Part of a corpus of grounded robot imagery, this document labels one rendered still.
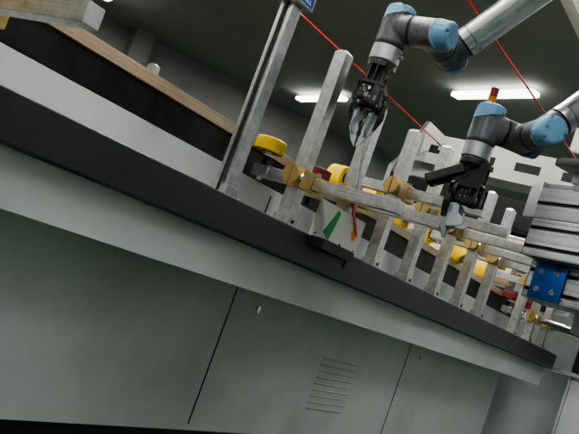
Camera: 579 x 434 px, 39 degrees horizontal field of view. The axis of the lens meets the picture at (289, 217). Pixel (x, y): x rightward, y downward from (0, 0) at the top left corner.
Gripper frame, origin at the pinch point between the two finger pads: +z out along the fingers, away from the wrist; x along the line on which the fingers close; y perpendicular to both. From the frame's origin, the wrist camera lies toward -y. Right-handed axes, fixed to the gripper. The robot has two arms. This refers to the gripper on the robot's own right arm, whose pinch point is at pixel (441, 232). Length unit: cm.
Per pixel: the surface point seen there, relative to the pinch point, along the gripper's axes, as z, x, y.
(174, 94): -6, -60, -46
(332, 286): 22.2, 4.3, -27.4
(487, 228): -12, 49, -7
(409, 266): 7, 44, -26
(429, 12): -253, 436, -270
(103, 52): -6, -83, -46
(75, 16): 3, -126, -2
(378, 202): 1.0, -26.4, -5.8
